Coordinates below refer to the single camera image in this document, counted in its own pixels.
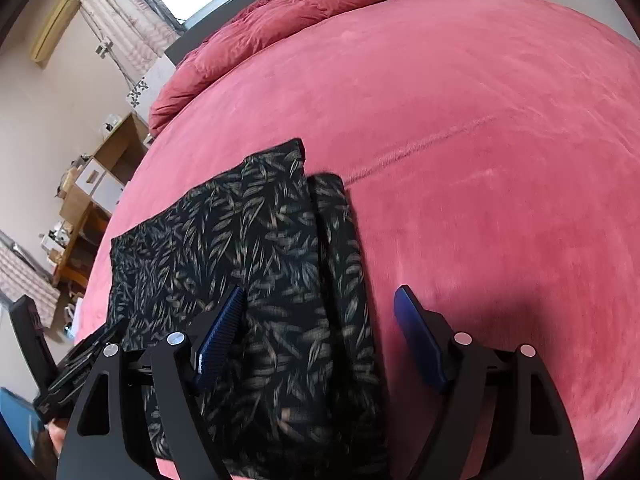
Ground dark grey headboard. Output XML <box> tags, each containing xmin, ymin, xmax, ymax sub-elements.
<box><xmin>165</xmin><ymin>0</ymin><xmax>321</xmax><ymax>63</ymax></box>

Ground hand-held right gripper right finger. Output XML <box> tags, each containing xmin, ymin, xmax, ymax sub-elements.
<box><xmin>394</xmin><ymin>285</ymin><xmax>585</xmax><ymax>480</ymax></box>

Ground checked cloth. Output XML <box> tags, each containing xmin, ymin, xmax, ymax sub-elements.
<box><xmin>0</xmin><ymin>242</ymin><xmax>61</xmax><ymax>328</ymax></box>

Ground white flower-print board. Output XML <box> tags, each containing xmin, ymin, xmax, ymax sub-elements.
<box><xmin>125</xmin><ymin>57</ymin><xmax>176</xmax><ymax>108</ymax></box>

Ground white drawer box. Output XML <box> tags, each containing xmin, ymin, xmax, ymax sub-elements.
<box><xmin>75</xmin><ymin>157</ymin><xmax>108</xmax><ymax>193</ymax></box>
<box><xmin>92</xmin><ymin>177</ymin><xmax>126</xmax><ymax>216</ymax></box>

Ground patterned curtain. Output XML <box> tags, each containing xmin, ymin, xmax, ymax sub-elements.
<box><xmin>62</xmin><ymin>0</ymin><xmax>181</xmax><ymax>78</ymax></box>

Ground wooden desk with clutter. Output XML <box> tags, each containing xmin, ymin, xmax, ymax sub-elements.
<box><xmin>50</xmin><ymin>112</ymin><xmax>151</xmax><ymax>288</ymax></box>

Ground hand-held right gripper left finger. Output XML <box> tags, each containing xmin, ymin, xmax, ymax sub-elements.
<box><xmin>56</xmin><ymin>285</ymin><xmax>247</xmax><ymax>480</ymax></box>

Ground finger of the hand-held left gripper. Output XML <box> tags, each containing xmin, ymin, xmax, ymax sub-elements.
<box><xmin>60</xmin><ymin>317</ymin><xmax>130</xmax><ymax>366</ymax></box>

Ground black leaf-print pants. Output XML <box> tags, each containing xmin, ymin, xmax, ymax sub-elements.
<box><xmin>107</xmin><ymin>137</ymin><xmax>391</xmax><ymax>480</ymax></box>

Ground pink bed sheet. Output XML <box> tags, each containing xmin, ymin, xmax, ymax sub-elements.
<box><xmin>82</xmin><ymin>0</ymin><xmax>640</xmax><ymax>480</ymax></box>

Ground blue flat object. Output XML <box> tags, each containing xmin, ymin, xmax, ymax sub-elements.
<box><xmin>0</xmin><ymin>387</ymin><xmax>42</xmax><ymax>466</ymax></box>

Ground red duvet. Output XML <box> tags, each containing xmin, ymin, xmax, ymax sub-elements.
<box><xmin>149</xmin><ymin>0</ymin><xmax>471</xmax><ymax>138</ymax></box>

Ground yellowed air conditioner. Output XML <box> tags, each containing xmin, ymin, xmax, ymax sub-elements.
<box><xmin>29</xmin><ymin>0</ymin><xmax>82</xmax><ymax>65</ymax></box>

